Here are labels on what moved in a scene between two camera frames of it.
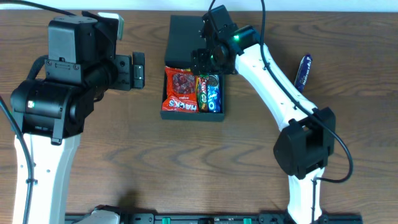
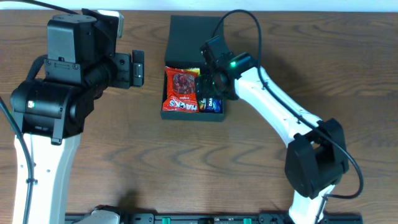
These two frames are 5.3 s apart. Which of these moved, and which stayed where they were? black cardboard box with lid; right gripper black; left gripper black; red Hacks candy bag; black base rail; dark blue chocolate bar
Moved: right gripper black; dark blue chocolate bar
Stayed: black cardboard box with lid; black base rail; red Hacks candy bag; left gripper black
